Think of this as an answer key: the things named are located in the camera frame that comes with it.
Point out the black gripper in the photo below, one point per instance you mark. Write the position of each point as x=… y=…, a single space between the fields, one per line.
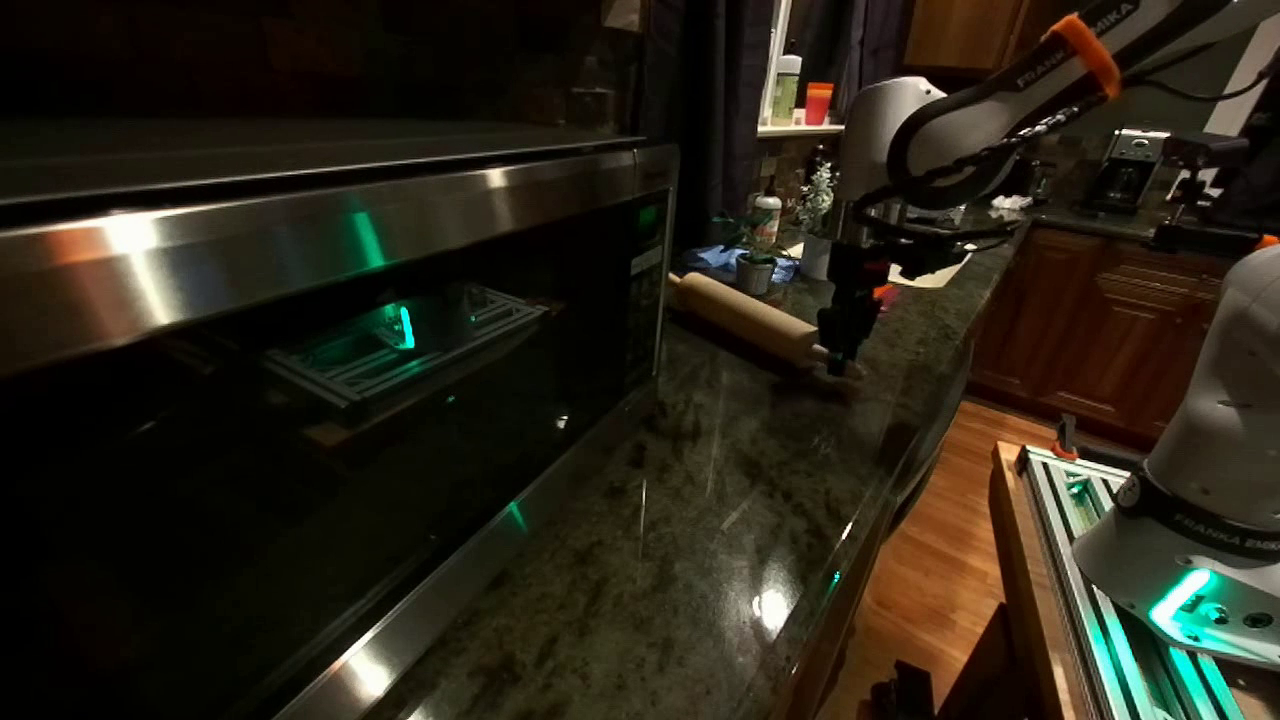
x=855 y=273

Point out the wooden rolling pin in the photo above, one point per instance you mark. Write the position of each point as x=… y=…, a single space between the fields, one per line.
x=744 y=315

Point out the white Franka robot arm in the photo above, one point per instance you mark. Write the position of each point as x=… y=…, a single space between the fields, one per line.
x=935 y=125

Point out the large plant in white pot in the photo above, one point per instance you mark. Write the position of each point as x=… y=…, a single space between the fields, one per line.
x=819 y=255

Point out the small green potted plant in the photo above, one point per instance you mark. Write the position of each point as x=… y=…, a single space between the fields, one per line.
x=759 y=273

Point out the white sink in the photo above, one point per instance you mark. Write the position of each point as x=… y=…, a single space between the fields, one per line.
x=935 y=271

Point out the blue bowl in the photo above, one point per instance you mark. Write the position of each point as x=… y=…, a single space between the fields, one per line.
x=718 y=260

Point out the white window sill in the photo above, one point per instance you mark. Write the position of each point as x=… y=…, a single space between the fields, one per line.
x=802 y=128

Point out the wooden base cabinets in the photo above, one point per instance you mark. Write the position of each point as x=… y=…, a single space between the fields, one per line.
x=1094 y=332

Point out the red container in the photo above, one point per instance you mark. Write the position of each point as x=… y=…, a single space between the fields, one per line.
x=819 y=102

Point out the dark curtain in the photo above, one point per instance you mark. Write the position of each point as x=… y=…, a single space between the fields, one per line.
x=743 y=105

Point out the green label soap bottle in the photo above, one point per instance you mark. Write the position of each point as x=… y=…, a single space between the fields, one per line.
x=785 y=90

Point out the black coffee maker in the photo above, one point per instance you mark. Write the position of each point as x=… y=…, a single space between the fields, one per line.
x=1134 y=167

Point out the black steel microwave oven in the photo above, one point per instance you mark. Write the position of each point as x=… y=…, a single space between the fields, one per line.
x=266 y=264

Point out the aluminium mounting frame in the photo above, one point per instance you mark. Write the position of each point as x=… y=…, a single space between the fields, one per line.
x=1064 y=533

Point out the wooden wall cabinet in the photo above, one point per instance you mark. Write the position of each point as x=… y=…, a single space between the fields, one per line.
x=965 y=34

